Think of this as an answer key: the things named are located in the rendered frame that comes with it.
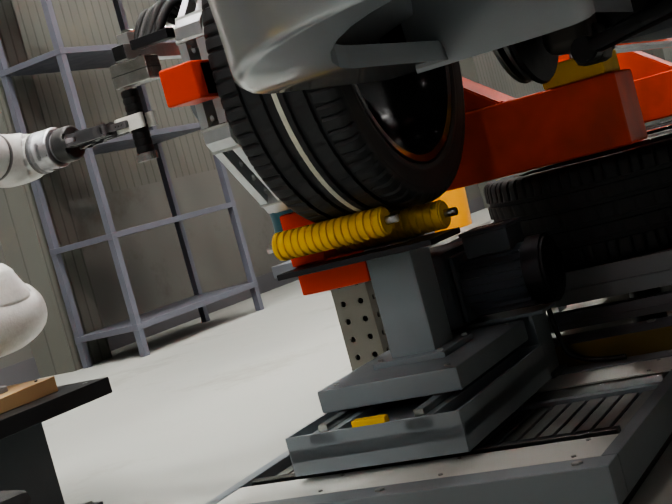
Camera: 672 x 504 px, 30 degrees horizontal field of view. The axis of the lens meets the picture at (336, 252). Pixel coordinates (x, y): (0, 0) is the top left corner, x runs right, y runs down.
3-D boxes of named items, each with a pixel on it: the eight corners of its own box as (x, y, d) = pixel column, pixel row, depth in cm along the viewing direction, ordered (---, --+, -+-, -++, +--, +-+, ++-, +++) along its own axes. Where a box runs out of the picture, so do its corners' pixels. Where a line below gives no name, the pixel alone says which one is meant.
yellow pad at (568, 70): (605, 73, 266) (599, 50, 266) (543, 90, 273) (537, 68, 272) (621, 70, 278) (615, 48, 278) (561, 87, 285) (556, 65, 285)
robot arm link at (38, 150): (32, 176, 263) (53, 169, 260) (20, 134, 262) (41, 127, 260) (59, 171, 271) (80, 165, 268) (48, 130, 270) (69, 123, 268)
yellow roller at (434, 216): (455, 227, 243) (447, 198, 242) (324, 258, 257) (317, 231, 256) (465, 222, 248) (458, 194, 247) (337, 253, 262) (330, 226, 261)
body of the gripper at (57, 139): (78, 161, 268) (111, 151, 263) (52, 166, 260) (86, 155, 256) (68, 127, 267) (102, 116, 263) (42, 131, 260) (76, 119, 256)
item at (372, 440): (470, 457, 219) (456, 404, 218) (296, 482, 236) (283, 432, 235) (553, 382, 263) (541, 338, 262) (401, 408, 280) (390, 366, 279)
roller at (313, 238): (395, 234, 235) (387, 204, 235) (265, 266, 249) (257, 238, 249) (407, 230, 240) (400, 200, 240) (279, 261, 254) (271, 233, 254)
